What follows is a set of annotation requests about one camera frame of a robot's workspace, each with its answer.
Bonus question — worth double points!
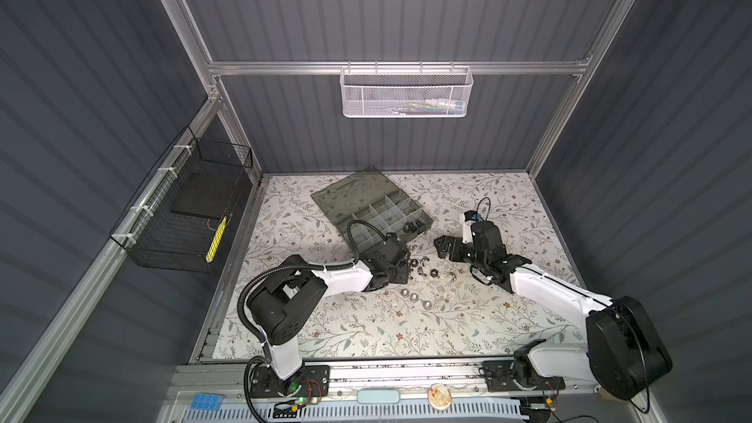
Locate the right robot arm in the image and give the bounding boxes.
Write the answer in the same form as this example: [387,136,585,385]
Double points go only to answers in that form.
[434,221,674,401]

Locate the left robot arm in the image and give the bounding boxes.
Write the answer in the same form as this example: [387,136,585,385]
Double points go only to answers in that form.
[236,236,411,384]

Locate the floral table mat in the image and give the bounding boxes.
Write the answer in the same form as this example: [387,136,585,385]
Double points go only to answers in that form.
[238,172,585,358]

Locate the grey compartment organizer box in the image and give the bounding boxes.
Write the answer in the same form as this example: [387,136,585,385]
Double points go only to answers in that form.
[311,166,433,254]

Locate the round tape roll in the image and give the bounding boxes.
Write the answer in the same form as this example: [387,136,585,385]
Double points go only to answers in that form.
[427,383,452,411]

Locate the blue block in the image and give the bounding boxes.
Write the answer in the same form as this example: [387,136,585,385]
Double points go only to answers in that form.
[190,394,224,411]

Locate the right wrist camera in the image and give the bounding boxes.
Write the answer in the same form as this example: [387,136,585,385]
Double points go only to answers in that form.
[463,210,484,228]

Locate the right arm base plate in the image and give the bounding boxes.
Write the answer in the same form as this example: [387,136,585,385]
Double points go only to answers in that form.
[479,360,566,393]

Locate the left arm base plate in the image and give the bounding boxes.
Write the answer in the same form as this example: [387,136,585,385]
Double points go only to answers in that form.
[247,364,331,399]

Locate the black corrugated cable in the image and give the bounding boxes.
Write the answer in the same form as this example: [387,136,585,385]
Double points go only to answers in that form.
[237,219,392,342]

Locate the white wire mesh basket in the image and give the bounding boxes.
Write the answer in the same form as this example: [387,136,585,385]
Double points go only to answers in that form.
[339,66,474,119]

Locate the black wire basket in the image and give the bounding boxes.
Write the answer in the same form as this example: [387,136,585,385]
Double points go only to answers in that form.
[111,130,256,273]

